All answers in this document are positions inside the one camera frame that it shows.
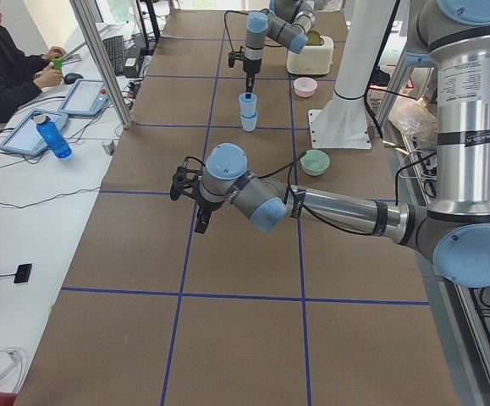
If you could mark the aluminium frame post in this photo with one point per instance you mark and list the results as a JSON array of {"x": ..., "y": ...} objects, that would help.
[{"x": 87, "y": 24}]

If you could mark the clear plastic bag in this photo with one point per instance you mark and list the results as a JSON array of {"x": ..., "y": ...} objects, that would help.
[{"x": 412, "y": 119}]

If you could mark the seated person in black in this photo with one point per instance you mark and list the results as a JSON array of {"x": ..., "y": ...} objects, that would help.
[{"x": 22, "y": 77}]

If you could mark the green plastic bowl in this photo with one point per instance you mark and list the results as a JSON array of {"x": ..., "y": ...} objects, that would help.
[{"x": 315, "y": 162}]

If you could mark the black keyboard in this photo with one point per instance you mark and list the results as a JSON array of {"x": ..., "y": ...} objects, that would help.
[{"x": 114, "y": 47}]

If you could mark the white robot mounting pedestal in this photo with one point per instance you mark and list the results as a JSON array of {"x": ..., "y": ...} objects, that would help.
[{"x": 342, "y": 123}]

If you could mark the teach pendant tablet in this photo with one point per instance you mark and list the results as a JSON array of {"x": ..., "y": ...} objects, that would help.
[
  {"x": 86, "y": 98},
  {"x": 25, "y": 139}
]

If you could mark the pink plastic bowl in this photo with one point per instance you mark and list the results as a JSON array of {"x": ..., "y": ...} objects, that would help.
[{"x": 305, "y": 87}]

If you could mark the brown toast slice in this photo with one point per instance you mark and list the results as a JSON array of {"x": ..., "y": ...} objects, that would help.
[{"x": 313, "y": 38}]

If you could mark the light blue cup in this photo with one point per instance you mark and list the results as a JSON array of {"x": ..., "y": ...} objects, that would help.
[
  {"x": 249, "y": 122},
  {"x": 247, "y": 104}
]

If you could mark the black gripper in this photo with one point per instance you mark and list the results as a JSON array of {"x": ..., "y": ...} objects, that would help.
[
  {"x": 250, "y": 69},
  {"x": 204, "y": 207}
]

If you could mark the green handheld object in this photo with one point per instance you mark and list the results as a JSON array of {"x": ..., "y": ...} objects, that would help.
[{"x": 58, "y": 64}]

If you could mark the black computer mouse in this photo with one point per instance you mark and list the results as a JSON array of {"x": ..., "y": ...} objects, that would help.
[{"x": 71, "y": 78}]

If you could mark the cream two-slot toaster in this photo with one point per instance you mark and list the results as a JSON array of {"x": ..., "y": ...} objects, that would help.
[{"x": 312, "y": 60}]

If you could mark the small black box device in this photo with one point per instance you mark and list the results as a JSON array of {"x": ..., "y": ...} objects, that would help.
[{"x": 22, "y": 274}]

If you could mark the blue water bottle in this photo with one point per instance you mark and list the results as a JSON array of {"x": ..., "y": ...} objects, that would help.
[{"x": 48, "y": 130}]

